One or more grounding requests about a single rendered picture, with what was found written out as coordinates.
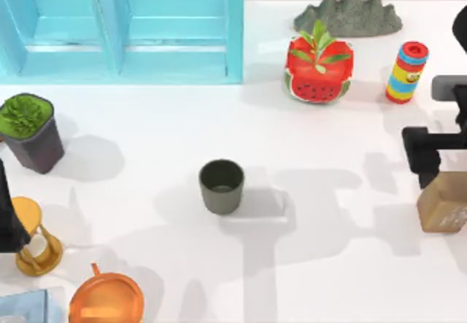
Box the brown cardboard box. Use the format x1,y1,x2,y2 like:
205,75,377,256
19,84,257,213
417,171,467,234

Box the pale grey rounded box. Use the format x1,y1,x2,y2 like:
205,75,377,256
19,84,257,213
431,75,467,102

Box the red yellow blue striped can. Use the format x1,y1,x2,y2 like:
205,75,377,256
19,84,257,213
385,40,431,104

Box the watermelon plant pot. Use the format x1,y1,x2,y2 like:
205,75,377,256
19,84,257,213
284,19,355,104

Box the grey mountain-shaped ornament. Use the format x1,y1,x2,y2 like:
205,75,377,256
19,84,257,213
293,0,404,39

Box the dark grey-green cup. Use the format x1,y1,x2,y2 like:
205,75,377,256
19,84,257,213
198,159,244,216

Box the light blue rack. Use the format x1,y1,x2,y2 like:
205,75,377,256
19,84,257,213
0,0,244,85

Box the dark pot with green plant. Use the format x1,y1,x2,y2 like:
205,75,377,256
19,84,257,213
0,93,66,175

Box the yellow hourglass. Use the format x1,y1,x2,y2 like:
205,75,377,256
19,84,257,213
9,196,63,276

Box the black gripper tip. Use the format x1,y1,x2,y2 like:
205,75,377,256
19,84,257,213
0,157,32,255

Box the pale blue box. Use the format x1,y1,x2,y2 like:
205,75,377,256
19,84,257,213
0,287,65,323

